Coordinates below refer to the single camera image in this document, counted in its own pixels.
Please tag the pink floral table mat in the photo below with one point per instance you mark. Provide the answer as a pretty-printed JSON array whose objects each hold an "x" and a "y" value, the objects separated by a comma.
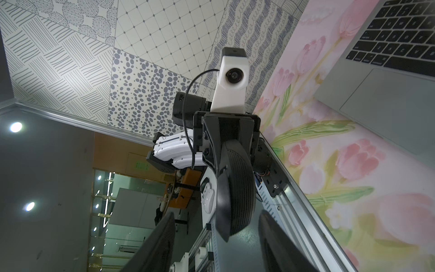
[{"x": 377, "y": 201}]

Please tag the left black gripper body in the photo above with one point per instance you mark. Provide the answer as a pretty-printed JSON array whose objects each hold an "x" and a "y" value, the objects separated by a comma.
[{"x": 212, "y": 130}]

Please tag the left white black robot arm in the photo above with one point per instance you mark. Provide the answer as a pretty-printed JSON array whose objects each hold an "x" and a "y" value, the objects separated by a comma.
[{"x": 175, "y": 152}]

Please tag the black wireless mouse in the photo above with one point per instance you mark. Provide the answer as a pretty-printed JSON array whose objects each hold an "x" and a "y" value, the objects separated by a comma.
[{"x": 236, "y": 190}]

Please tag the silver open laptop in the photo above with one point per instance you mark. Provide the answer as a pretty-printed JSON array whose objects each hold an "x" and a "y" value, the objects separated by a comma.
[{"x": 385, "y": 79}]

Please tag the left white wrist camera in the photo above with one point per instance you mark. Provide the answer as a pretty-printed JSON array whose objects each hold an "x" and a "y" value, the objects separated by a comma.
[{"x": 232, "y": 82}]

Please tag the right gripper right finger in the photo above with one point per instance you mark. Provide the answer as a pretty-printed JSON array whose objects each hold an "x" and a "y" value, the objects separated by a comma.
[{"x": 279, "y": 253}]

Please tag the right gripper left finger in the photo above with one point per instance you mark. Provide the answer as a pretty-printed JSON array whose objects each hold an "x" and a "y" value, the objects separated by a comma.
[{"x": 156, "y": 252}]

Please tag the aluminium mounting rail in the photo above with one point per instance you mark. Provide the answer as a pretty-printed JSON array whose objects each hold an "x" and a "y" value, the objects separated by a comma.
[{"x": 278, "y": 194}]

